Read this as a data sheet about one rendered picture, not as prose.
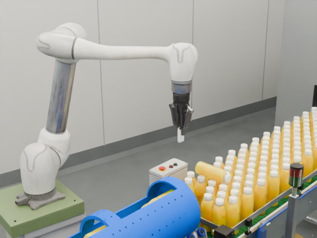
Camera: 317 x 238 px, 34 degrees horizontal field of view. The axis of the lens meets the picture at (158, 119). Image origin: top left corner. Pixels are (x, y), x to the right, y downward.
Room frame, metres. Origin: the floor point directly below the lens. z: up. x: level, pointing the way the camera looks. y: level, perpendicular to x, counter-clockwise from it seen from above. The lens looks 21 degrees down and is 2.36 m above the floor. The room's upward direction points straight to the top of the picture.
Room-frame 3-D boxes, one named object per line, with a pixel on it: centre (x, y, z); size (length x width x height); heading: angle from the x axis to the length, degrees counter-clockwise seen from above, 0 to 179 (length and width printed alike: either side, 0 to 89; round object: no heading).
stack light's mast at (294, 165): (2.21, -0.65, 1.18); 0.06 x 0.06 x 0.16
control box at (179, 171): (2.53, -0.05, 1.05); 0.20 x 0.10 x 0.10; 137
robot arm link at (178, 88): (2.19, -0.10, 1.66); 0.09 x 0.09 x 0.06
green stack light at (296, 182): (2.21, -0.65, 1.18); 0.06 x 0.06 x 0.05
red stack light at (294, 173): (2.21, -0.65, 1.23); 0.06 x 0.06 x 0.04
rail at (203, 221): (2.24, -0.18, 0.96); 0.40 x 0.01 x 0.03; 47
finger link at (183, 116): (2.18, -0.11, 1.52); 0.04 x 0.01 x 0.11; 137
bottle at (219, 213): (2.19, -0.29, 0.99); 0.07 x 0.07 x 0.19
